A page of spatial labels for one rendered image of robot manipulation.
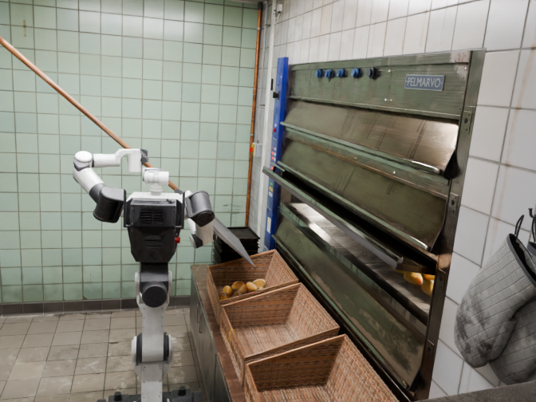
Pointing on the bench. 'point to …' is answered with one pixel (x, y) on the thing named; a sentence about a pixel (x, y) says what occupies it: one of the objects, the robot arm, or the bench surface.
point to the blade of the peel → (230, 238)
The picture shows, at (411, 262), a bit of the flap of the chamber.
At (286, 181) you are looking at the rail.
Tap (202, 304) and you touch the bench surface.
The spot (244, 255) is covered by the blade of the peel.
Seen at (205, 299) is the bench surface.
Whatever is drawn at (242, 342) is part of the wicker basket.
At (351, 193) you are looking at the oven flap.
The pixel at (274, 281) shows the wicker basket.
